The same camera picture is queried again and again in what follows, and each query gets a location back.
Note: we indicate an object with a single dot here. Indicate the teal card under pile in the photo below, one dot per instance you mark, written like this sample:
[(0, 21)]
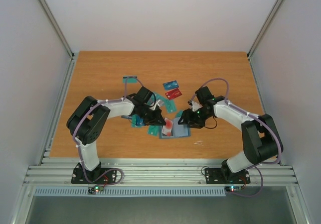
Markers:
[(133, 121)]

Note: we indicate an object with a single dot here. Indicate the dark blue card left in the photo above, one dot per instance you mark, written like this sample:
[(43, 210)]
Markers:
[(126, 117)]

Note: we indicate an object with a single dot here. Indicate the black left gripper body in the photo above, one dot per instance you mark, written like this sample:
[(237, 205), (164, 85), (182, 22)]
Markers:
[(150, 118)]

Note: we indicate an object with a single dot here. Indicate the teal leather card holder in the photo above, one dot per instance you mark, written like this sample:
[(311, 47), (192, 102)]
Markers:
[(179, 131)]

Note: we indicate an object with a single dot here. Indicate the blue card near centre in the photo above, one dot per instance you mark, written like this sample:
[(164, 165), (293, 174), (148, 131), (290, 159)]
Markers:
[(139, 121)]

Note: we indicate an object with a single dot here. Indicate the teal card top of pile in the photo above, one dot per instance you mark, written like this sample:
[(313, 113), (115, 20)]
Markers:
[(159, 97)]

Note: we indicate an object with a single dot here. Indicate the left controller board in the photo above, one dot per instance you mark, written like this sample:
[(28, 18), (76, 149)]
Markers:
[(95, 189)]

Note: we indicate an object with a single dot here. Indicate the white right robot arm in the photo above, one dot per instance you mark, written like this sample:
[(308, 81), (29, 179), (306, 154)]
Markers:
[(260, 137)]

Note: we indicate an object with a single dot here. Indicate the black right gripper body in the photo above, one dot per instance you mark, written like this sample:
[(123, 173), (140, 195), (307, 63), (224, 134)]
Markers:
[(191, 117)]

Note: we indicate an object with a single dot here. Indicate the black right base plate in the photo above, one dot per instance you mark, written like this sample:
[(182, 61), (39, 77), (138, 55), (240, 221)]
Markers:
[(216, 176)]

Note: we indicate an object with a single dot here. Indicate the grey slotted cable duct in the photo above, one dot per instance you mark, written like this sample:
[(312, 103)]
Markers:
[(133, 191)]

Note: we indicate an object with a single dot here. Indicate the blue card top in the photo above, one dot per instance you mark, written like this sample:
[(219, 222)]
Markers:
[(171, 85)]

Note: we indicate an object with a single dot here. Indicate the teal card right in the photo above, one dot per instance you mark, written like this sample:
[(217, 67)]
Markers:
[(179, 114)]

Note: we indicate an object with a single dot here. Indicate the teal card under circle card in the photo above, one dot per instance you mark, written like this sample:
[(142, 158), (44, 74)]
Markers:
[(170, 106)]

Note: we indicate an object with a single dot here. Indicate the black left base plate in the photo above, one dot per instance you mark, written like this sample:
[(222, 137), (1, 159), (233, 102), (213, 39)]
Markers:
[(105, 176)]

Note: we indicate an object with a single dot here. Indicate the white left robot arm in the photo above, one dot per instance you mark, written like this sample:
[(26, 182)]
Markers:
[(88, 120)]

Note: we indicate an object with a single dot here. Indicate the right controller board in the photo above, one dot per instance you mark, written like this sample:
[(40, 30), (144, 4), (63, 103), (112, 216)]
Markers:
[(234, 188)]

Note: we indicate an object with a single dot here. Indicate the red card right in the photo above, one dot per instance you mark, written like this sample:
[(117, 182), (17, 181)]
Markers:
[(174, 93)]

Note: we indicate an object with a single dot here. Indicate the teal card with signature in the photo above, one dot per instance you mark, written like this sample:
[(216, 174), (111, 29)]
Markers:
[(153, 130)]

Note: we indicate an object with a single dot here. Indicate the teal card black stripe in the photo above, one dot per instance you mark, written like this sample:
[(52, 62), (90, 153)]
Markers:
[(129, 80)]

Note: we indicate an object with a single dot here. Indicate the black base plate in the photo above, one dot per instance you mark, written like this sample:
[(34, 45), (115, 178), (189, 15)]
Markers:
[(216, 176), (105, 176)]

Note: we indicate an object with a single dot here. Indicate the controller board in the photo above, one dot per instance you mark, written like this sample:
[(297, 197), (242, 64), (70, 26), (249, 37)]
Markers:
[(234, 188), (95, 189)]

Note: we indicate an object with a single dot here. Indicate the white card red circle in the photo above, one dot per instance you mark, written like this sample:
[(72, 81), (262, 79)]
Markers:
[(167, 128)]

